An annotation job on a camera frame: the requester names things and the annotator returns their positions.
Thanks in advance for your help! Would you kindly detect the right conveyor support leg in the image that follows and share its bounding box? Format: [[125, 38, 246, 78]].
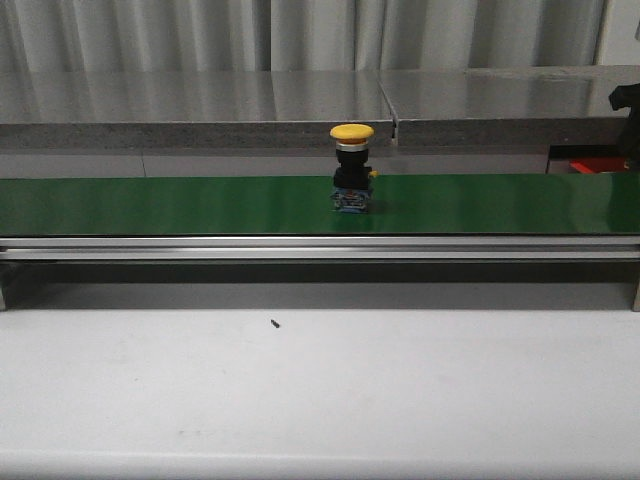
[[624, 244, 640, 313]]

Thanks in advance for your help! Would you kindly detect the grey stone countertop slab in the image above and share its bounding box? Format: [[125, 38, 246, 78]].
[[379, 65, 639, 147], [1, 71, 395, 150]]

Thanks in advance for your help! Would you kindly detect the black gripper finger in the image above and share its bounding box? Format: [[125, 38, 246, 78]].
[[608, 84, 640, 171]]

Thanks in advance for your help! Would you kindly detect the grey pleated curtain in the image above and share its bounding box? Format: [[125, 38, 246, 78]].
[[1, 1, 605, 73]]

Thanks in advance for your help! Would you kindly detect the aluminium conveyor frame rail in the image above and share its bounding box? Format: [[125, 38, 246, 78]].
[[1, 235, 639, 262]]

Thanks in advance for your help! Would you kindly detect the red plastic tray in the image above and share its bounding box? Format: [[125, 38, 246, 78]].
[[569, 157, 627, 174]]

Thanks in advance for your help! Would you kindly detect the green conveyor belt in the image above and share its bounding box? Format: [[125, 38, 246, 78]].
[[1, 173, 639, 237]]

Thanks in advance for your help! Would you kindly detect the right grey stone countertop slab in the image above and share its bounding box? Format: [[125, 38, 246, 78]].
[[379, 65, 639, 147]]

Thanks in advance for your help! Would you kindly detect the left grey stone countertop slab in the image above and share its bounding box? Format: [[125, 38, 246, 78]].
[[1, 71, 395, 150]]

